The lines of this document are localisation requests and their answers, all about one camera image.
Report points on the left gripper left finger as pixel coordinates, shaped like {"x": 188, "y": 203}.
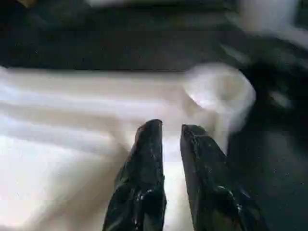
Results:
{"x": 142, "y": 173}

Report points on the white plastic table top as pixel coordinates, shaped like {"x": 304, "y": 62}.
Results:
{"x": 60, "y": 120}

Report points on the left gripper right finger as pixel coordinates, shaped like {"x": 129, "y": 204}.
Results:
{"x": 211, "y": 183}

